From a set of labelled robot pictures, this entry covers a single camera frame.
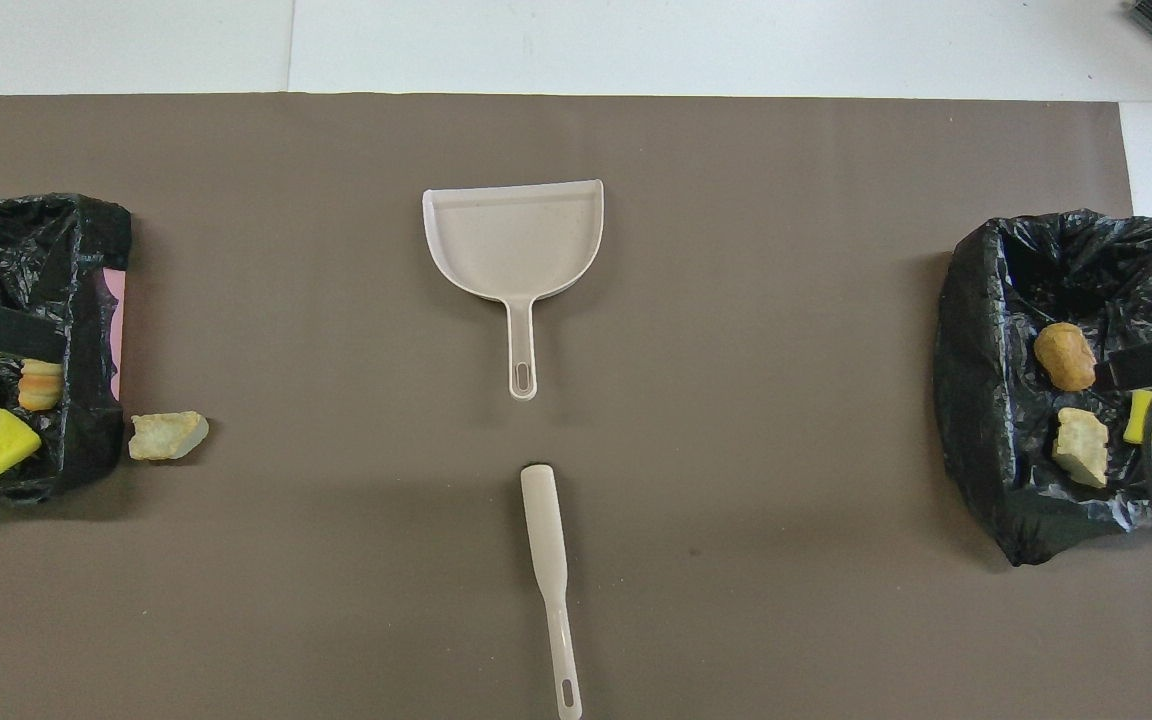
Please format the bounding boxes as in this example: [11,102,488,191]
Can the beige plastic dustpan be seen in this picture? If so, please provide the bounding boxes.
[422,179,605,402]

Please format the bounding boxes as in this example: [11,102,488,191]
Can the beige brush with black bristles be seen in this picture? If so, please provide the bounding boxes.
[520,463,584,720]

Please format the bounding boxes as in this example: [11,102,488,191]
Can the elongated pale beige sponge chunk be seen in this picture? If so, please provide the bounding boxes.
[128,411,210,462]

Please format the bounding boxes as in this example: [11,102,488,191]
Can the brown yellow sponge chunk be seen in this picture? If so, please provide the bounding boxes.
[1033,321,1101,393]

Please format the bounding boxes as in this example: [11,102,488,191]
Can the orange beige sponge chunk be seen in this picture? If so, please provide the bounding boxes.
[1052,406,1110,490]

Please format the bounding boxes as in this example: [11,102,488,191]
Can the rounded pale beige sponge chunk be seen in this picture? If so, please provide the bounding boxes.
[17,359,65,413]

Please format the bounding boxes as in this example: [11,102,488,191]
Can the black trash bag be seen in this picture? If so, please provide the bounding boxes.
[0,193,133,504]
[933,208,1152,567]

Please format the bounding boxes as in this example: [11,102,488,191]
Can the pink plastic bin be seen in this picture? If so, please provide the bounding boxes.
[101,268,127,403]

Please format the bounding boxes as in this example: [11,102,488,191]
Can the brown paper table mat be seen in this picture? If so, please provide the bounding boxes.
[0,93,1152,720]

